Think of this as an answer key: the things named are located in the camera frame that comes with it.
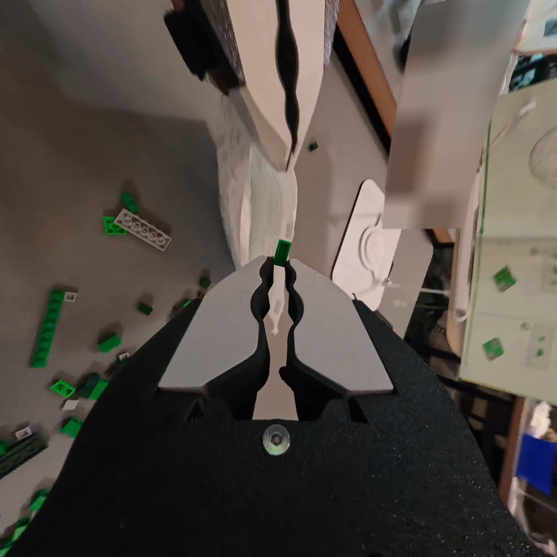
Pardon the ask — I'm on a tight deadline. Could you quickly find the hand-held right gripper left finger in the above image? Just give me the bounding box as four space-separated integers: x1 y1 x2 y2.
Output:
158 256 275 420

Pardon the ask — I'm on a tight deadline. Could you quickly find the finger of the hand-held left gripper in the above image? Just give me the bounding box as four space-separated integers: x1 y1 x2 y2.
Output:
285 0 328 152
225 0 297 173

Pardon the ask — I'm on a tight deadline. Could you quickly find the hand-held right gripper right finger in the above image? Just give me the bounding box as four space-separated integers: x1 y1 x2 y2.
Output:
279 258 394 420

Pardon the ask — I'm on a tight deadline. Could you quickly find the pile of green toy bricks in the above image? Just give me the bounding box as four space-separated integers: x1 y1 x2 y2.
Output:
0 192 214 557

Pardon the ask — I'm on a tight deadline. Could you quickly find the white printed paper bag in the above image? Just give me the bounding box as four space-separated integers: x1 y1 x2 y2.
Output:
210 93 301 337

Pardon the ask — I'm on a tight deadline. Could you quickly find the grey desk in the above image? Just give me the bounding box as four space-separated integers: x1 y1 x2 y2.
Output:
0 0 436 557

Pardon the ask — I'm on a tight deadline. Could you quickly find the white book stand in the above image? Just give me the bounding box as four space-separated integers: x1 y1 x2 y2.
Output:
332 163 486 381

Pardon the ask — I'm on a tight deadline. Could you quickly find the light grey holed plate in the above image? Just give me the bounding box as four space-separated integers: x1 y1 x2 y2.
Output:
113 208 172 253

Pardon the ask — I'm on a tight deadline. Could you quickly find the long narrow green plate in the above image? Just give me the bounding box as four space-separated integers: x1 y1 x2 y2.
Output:
30 289 66 369

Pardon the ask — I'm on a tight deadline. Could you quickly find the instruction booklet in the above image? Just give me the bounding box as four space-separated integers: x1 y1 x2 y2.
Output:
459 78 557 407

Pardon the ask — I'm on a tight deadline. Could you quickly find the blue container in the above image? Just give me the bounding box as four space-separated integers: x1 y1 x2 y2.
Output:
515 432 557 498

